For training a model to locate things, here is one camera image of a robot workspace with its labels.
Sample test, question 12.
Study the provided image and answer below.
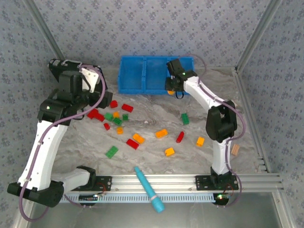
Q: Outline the blue plastic bin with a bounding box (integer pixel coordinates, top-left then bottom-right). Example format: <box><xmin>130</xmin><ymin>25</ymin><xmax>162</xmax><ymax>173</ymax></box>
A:
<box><xmin>166</xmin><ymin>56</ymin><xmax>197</xmax><ymax>95</ymax></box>
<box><xmin>118</xmin><ymin>56</ymin><xmax>146</xmax><ymax>95</ymax></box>
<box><xmin>142</xmin><ymin>56</ymin><xmax>170</xmax><ymax>95</ymax></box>

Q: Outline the small circuit board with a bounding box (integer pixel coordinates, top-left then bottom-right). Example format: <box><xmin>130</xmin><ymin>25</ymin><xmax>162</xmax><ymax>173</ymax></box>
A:
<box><xmin>79</xmin><ymin>194</ymin><xmax>98</xmax><ymax>202</ymax></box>
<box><xmin>213</xmin><ymin>193</ymin><xmax>230</xmax><ymax>205</ymax></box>

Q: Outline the teal marker pen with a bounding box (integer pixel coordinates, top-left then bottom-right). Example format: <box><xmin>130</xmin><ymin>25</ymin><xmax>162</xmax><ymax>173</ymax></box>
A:
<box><xmin>134</xmin><ymin>166</ymin><xmax>165</xmax><ymax>213</ymax></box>

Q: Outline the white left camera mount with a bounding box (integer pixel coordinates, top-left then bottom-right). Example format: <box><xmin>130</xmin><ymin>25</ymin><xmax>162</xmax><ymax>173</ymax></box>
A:
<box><xmin>79</xmin><ymin>64</ymin><xmax>100</xmax><ymax>94</ymax></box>

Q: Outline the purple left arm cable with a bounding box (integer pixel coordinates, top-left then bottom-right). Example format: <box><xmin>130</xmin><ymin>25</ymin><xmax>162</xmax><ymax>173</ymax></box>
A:
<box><xmin>18</xmin><ymin>65</ymin><xmax>107</xmax><ymax>223</ymax></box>

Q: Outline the aluminium side rail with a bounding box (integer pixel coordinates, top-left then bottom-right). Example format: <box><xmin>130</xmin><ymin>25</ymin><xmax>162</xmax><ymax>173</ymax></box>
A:
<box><xmin>232</xmin><ymin>67</ymin><xmax>271</xmax><ymax>173</ymax></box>

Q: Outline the aluminium frame post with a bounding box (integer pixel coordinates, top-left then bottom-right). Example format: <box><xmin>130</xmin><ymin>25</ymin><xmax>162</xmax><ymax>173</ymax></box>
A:
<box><xmin>235</xmin><ymin>0</ymin><xmax>283</xmax><ymax>72</ymax></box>
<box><xmin>23</xmin><ymin>0</ymin><xmax>66</xmax><ymax>61</ymax></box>

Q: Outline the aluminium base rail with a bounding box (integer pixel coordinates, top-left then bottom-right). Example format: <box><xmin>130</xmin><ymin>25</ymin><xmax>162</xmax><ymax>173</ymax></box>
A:
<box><xmin>71</xmin><ymin>174</ymin><xmax>285</xmax><ymax>192</ymax></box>

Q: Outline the white slotted cable duct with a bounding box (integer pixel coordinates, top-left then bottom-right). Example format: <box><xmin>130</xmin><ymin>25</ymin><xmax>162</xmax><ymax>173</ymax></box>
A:
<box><xmin>58</xmin><ymin>192</ymin><xmax>230</xmax><ymax>204</ymax></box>

